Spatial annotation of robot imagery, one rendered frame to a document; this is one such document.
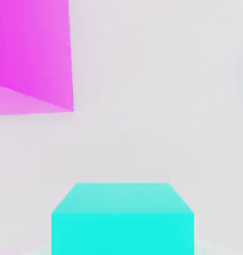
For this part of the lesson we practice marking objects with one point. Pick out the small cyan cube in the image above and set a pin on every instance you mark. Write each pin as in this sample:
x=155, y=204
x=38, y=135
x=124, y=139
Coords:
x=122, y=229

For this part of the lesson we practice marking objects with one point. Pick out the large magenta box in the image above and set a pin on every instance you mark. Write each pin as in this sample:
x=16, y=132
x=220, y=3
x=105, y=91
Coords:
x=31, y=51

